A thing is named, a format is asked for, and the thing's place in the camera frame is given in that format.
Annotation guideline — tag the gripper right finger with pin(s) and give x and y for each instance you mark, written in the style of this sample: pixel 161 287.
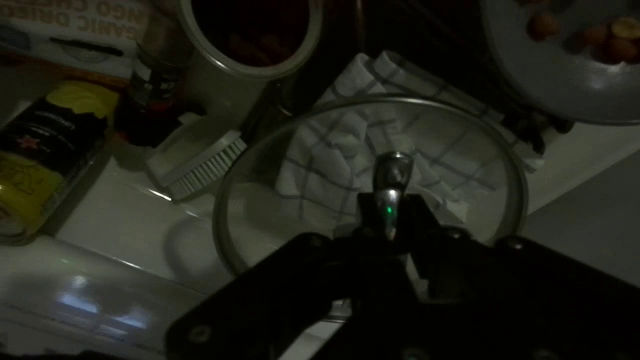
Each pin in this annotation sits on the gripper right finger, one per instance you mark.
pixel 540 300

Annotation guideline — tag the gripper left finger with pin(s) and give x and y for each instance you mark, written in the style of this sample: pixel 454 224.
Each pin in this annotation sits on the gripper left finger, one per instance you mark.
pixel 270 290

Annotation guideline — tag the glass lid with metal knob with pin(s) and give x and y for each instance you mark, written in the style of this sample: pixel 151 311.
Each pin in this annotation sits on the glass lid with metal knob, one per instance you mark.
pixel 393 172

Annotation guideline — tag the white checked dish towel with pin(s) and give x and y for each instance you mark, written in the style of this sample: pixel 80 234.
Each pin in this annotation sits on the white checked dish towel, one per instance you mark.
pixel 325 165

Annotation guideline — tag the white scrub brush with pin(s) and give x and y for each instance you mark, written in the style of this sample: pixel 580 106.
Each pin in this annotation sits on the white scrub brush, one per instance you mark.
pixel 200 165

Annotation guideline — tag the white glossy cylinder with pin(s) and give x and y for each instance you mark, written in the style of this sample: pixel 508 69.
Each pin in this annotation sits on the white glossy cylinder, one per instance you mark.
pixel 75 295

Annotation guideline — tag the dark spice jar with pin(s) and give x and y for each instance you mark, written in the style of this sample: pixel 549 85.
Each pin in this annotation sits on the dark spice jar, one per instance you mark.
pixel 155 90

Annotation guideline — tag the printed cardboard box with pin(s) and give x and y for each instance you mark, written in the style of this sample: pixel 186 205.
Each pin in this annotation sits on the printed cardboard box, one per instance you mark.
pixel 65 30

